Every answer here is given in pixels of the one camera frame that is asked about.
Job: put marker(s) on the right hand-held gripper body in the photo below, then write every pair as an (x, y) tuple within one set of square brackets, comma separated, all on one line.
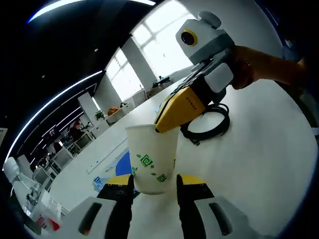
[(207, 37)]

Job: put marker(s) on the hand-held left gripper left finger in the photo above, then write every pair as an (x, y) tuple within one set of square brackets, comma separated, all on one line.
[(99, 219)]

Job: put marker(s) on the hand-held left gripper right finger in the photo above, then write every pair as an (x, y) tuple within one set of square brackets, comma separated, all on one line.
[(199, 219)]

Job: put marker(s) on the white paper cup green print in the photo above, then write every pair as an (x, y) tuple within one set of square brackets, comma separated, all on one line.
[(152, 149)]

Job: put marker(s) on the wet wipes pack blue lid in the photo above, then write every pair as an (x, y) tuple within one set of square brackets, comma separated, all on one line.
[(122, 166)]

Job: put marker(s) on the clear water bottle red label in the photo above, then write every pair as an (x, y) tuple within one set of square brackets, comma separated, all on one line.
[(25, 189)]

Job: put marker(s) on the person's right hand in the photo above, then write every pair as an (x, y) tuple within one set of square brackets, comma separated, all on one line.
[(245, 72)]

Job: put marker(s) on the teal and black object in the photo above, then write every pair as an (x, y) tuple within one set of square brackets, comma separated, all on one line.
[(162, 81)]

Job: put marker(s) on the large bright window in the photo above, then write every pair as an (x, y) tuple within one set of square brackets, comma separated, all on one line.
[(162, 37)]

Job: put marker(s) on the low white cabinet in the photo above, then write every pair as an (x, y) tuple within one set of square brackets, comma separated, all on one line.
[(119, 115)]

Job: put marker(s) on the window with blinds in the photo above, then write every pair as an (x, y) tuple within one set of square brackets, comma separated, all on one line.
[(124, 74)]

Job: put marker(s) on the orange round object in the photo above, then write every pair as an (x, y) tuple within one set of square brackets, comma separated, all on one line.
[(113, 110)]

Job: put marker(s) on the potted green plant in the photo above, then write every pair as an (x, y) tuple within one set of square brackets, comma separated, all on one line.
[(99, 115)]

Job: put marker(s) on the ceiling light strip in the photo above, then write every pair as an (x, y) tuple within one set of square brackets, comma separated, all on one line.
[(49, 104), (74, 7)]

